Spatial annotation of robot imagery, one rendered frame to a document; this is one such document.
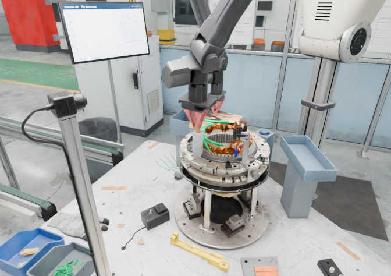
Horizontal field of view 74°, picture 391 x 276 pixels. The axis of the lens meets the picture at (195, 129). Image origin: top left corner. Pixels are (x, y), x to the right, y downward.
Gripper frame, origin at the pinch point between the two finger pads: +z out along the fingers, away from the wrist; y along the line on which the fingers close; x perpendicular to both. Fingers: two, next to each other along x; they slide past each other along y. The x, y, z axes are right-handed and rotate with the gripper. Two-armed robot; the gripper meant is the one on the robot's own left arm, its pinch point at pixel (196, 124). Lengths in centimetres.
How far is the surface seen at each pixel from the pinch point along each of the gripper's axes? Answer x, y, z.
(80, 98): -31.6, -10.3, -19.2
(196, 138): -1.2, 0.5, 4.1
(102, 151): 23, -75, 51
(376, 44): 238, 67, 14
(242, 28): 227, -62, 10
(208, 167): -5.1, 6.8, 10.8
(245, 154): 1.5, 16.2, 6.5
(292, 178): 20.6, 30.9, 25.1
